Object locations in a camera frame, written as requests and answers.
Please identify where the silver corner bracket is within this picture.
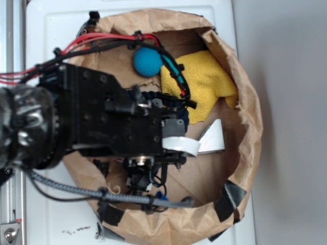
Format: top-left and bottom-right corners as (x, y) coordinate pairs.
(1, 223), (22, 245)

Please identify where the black mounting bracket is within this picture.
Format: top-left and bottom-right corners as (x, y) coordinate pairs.
(0, 168), (15, 187)

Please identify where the dark blue twisted rope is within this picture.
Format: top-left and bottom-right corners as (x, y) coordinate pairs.
(127, 88), (190, 133)

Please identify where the yellow microfiber cloth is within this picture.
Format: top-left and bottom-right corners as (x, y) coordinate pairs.
(176, 51), (238, 124)

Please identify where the white plastic tray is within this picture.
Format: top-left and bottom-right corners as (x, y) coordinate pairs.
(24, 0), (257, 245)

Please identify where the grey braided cable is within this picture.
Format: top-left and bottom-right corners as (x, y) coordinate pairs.
(24, 168), (195, 209)

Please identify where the blue dimpled ball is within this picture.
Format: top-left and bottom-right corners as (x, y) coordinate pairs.
(133, 47), (163, 77)

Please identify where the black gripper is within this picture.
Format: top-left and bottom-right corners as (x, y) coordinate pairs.
(39, 63), (200, 190)

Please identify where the silver metal triangle block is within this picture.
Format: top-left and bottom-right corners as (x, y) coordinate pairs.
(198, 119), (225, 155)

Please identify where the aluminium frame rail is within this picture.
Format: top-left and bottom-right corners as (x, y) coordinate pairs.
(1, 1), (27, 244)

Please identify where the red and black cable bundle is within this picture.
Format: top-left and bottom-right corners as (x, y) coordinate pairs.
(0, 30), (198, 110)

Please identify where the brown paper bag tray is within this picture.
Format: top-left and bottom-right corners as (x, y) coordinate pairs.
(61, 7), (264, 245)

